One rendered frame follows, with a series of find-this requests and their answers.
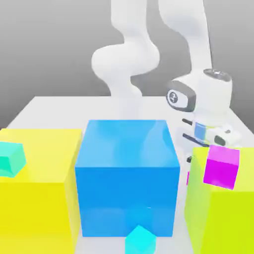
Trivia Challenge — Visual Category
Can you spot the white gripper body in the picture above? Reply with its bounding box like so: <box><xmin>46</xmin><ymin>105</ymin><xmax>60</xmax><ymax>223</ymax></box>
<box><xmin>177</xmin><ymin>128</ymin><xmax>211</xmax><ymax>166</ymax></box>

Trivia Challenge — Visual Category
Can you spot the large blue box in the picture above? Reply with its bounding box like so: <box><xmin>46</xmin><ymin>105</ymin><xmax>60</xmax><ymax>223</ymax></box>
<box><xmin>74</xmin><ymin>119</ymin><xmax>181</xmax><ymax>238</ymax></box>

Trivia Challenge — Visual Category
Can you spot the small teal cube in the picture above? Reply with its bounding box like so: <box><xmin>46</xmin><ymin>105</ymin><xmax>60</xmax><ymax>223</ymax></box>
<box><xmin>0</xmin><ymin>141</ymin><xmax>27</xmax><ymax>178</ymax></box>

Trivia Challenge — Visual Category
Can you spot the large lime box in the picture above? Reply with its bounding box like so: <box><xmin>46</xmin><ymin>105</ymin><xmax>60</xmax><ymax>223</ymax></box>
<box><xmin>185</xmin><ymin>146</ymin><xmax>254</xmax><ymax>254</ymax></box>

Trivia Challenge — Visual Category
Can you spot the small cyan cube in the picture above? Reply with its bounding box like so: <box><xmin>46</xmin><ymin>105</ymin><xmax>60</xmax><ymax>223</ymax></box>
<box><xmin>125</xmin><ymin>225</ymin><xmax>157</xmax><ymax>254</ymax></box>

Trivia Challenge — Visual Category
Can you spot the large yellow box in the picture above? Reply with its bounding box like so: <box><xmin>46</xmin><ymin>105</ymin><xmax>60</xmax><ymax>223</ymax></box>
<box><xmin>0</xmin><ymin>128</ymin><xmax>83</xmax><ymax>254</ymax></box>

